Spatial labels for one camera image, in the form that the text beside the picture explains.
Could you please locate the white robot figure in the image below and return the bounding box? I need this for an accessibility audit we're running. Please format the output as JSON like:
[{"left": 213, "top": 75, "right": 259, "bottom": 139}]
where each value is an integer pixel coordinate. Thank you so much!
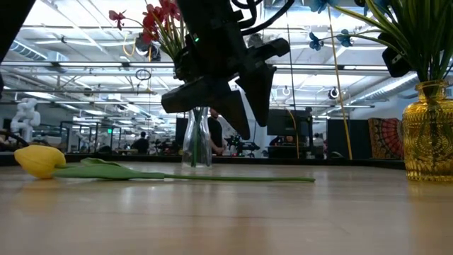
[{"left": 9, "top": 98, "right": 42, "bottom": 142}]

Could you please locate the yellow artificial tulip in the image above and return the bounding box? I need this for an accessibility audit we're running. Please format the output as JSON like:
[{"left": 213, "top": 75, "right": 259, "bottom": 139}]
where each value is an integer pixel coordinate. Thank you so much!
[{"left": 13, "top": 144, "right": 316, "bottom": 183}]

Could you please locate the yellow cable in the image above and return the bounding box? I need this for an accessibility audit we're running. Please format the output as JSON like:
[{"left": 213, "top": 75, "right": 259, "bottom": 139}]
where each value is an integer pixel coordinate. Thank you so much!
[{"left": 327, "top": 5, "right": 355, "bottom": 160}]

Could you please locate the person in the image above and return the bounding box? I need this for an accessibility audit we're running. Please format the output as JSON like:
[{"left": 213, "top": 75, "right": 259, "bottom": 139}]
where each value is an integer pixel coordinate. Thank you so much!
[
  {"left": 207, "top": 108, "right": 227, "bottom": 157},
  {"left": 131, "top": 131, "right": 150, "bottom": 155},
  {"left": 270, "top": 134, "right": 294, "bottom": 148}
]

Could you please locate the clear glass vase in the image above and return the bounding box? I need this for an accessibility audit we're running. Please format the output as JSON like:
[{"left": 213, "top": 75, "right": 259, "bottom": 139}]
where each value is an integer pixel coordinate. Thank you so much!
[{"left": 181, "top": 106, "right": 213, "bottom": 169}]

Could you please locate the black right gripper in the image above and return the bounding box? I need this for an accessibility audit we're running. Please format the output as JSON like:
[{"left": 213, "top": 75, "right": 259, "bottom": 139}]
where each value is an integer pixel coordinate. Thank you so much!
[{"left": 377, "top": 33, "right": 414, "bottom": 79}]

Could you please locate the large blue flower bunch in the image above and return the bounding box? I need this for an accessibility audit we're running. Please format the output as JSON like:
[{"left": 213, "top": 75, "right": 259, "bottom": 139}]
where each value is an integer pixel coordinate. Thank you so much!
[{"left": 306, "top": 0, "right": 453, "bottom": 84}]

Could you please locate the amber glass vase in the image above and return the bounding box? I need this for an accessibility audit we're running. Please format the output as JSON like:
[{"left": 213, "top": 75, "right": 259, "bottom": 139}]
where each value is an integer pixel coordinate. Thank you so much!
[{"left": 402, "top": 79, "right": 453, "bottom": 183}]

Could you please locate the small blue flower bunch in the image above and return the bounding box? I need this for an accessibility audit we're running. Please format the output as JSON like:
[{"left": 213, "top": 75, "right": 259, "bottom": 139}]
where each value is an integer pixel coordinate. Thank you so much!
[{"left": 332, "top": 0, "right": 453, "bottom": 84}]

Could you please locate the red flower bunch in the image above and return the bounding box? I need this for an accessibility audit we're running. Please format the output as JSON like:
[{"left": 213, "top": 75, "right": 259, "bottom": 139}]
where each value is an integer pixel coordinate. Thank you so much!
[{"left": 108, "top": 0, "right": 208, "bottom": 167}]

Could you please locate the orange vacuum cleaner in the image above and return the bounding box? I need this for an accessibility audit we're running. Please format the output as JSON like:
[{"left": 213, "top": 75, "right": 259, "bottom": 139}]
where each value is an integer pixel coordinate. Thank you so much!
[{"left": 0, "top": 129, "right": 31, "bottom": 148}]

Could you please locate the black monitor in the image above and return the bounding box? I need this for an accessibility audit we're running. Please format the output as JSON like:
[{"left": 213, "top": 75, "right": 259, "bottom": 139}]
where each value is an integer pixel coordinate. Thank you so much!
[{"left": 266, "top": 108, "right": 314, "bottom": 137}]

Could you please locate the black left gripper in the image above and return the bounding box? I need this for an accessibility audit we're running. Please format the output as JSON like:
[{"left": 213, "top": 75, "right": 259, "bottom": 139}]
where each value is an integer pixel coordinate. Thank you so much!
[{"left": 161, "top": 0, "right": 292, "bottom": 141}]

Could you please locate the red mandala cloth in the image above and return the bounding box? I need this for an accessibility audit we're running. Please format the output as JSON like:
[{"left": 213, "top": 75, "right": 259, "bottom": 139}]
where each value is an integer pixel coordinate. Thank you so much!
[{"left": 367, "top": 117, "right": 404, "bottom": 160}]

